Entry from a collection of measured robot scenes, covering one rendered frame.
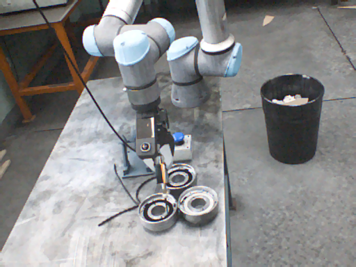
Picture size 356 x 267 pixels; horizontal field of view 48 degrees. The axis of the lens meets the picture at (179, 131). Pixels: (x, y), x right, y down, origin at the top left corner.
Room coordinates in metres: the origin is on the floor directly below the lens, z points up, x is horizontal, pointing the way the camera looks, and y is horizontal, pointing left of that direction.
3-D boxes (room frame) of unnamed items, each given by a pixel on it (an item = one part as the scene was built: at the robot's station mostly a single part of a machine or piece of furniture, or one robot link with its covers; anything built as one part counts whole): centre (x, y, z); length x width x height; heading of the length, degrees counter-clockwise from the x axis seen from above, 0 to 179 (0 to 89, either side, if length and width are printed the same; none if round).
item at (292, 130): (1.84, -0.64, 0.21); 0.34 x 0.34 x 0.43
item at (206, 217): (0.75, -0.01, 0.82); 0.10 x 0.10 x 0.04
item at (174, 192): (0.86, 0.03, 0.82); 0.10 x 0.10 x 0.04
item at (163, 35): (0.91, 0.03, 1.23); 0.11 x 0.11 x 0.08; 61
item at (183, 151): (1.02, 0.01, 0.82); 0.08 x 0.07 x 0.05; 169
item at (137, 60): (0.82, 0.06, 1.23); 0.09 x 0.08 x 0.11; 151
